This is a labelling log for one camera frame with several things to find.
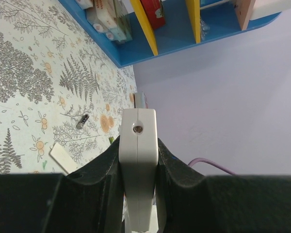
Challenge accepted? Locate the floral table mat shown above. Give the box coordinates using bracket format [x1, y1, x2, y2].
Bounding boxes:
[0, 0, 137, 174]

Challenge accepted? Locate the red box on shelf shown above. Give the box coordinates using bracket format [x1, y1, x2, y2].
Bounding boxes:
[141, 0, 165, 30]

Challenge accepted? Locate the black battery upper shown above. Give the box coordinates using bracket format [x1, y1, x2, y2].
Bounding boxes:
[76, 114, 89, 129]

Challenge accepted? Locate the blue shelf unit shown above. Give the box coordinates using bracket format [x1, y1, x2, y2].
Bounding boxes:
[58, 0, 282, 68]

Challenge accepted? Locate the white battery cover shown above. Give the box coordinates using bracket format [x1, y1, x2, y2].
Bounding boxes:
[49, 142, 78, 175]

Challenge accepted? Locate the teal white small box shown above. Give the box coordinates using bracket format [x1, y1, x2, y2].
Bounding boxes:
[109, 0, 132, 44]

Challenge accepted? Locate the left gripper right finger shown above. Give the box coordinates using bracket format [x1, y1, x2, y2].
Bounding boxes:
[155, 141, 291, 233]

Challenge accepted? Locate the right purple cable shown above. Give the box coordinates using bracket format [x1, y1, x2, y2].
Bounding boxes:
[188, 157, 236, 175]

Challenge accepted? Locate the white remote control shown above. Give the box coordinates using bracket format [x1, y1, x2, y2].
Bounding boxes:
[119, 108, 159, 232]

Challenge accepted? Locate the white red small box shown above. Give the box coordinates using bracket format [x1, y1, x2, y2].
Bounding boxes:
[86, 0, 117, 33]

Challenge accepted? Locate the green battery right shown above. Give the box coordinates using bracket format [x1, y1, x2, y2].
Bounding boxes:
[109, 137, 114, 144]

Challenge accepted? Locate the white small box centre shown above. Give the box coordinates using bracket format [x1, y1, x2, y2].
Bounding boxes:
[75, 0, 94, 10]

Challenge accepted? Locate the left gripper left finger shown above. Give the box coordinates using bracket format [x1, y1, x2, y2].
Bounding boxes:
[0, 139, 124, 233]

